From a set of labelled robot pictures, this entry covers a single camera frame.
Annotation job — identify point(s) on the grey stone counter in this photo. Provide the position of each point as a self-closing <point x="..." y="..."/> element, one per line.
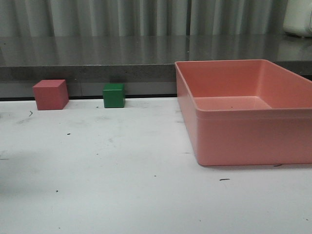
<point x="145" y="65"/>

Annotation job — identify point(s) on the grey pleated curtain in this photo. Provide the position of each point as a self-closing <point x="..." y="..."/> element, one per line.
<point x="62" y="18"/>

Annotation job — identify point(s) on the white appliance on counter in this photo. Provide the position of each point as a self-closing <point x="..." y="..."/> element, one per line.
<point x="298" y="18"/>

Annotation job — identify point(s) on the pink plastic bin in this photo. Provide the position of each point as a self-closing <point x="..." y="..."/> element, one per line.
<point x="245" y="112"/>

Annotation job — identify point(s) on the green cube block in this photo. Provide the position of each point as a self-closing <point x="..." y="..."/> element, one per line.
<point x="114" y="95"/>

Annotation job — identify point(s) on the pink cube block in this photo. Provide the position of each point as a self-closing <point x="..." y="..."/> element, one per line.
<point x="51" y="94"/>

